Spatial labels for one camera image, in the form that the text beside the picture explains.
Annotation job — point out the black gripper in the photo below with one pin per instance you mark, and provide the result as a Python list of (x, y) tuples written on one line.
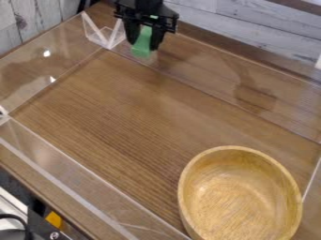
[(151, 13)]

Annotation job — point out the green rectangular block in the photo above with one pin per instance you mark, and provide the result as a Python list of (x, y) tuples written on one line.
[(141, 46)]

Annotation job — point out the brown wooden bowl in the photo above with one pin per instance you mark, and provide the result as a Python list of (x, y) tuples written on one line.
[(239, 195)]

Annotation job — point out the black device with yellow label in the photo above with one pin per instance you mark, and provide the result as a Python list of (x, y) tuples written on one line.
[(42, 230)]

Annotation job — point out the clear acrylic corner bracket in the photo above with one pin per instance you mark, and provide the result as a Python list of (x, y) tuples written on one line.
[(106, 37)]

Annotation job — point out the clear acrylic enclosure wall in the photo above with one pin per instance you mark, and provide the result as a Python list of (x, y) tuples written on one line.
[(102, 128)]

